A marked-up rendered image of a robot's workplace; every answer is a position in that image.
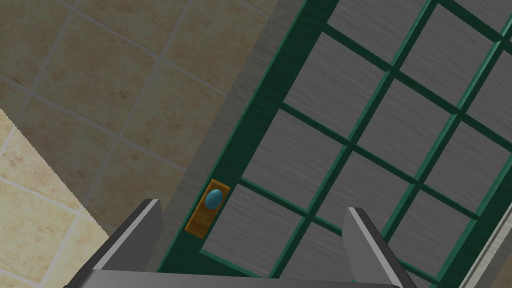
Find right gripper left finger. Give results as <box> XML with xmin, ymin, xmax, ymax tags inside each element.
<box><xmin>90</xmin><ymin>198</ymin><xmax>165</xmax><ymax>273</ymax></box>

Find blue knob on orange plate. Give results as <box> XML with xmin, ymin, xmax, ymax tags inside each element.
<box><xmin>184</xmin><ymin>178</ymin><xmax>231</xmax><ymax>240</ymax></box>

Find green grid door leaf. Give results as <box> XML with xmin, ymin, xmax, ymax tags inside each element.
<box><xmin>155</xmin><ymin>0</ymin><xmax>512</xmax><ymax>288</ymax></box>

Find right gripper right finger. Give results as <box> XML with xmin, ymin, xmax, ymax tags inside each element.
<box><xmin>342</xmin><ymin>206</ymin><xmax>415</xmax><ymax>288</ymax></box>

